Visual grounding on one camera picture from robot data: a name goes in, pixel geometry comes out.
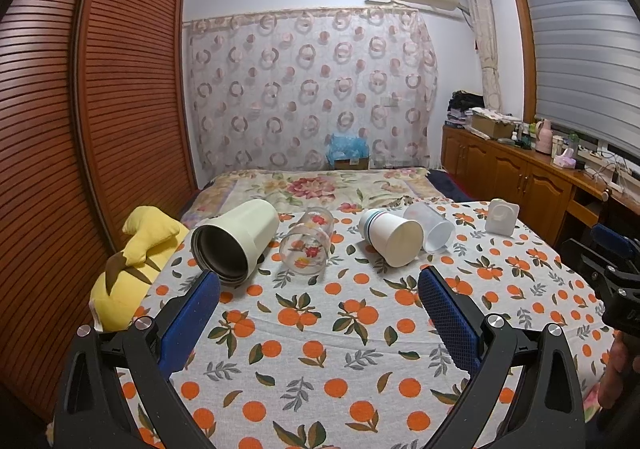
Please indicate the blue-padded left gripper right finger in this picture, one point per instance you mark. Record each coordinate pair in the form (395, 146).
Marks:
(546, 409)

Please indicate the floral bed quilt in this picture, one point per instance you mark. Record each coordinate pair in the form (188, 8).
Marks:
(347, 191)

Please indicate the small brown box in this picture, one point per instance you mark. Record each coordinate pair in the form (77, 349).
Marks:
(360, 163)

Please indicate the grey window blind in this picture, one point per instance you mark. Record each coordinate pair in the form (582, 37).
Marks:
(587, 68)

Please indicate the translucent plastic cup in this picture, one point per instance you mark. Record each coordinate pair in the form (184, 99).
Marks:
(437, 230)

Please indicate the white striped paper cup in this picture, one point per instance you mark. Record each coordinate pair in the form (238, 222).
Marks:
(397, 239)

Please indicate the cardboard box on cabinet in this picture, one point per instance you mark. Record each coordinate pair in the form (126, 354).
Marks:
(494, 129)

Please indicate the person hand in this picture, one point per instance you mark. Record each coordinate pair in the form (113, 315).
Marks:
(620, 363)

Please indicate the wooden louvered wardrobe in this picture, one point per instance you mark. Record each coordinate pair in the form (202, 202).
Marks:
(92, 126)

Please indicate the clear floral glass cup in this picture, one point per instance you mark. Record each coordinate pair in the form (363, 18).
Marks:
(305, 248)

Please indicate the cream thermos cup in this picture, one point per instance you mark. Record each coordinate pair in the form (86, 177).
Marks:
(231, 244)

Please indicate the orange-print tablecloth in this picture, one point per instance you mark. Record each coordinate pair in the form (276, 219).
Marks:
(350, 359)

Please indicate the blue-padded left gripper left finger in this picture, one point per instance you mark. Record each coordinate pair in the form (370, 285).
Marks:
(92, 411)

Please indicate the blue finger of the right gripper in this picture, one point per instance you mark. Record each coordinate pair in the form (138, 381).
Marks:
(614, 242)

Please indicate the wooden sideboard cabinet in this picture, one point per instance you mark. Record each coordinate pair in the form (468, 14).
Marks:
(557, 204)

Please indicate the circle-pattern sheer curtain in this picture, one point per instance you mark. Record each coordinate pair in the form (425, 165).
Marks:
(287, 90)

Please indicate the blue plastic bag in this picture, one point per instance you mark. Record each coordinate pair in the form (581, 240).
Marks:
(346, 146)

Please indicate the pink kettle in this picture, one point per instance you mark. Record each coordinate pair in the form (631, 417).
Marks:
(544, 137)

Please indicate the cream side curtain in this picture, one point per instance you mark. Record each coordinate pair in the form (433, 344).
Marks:
(483, 23)

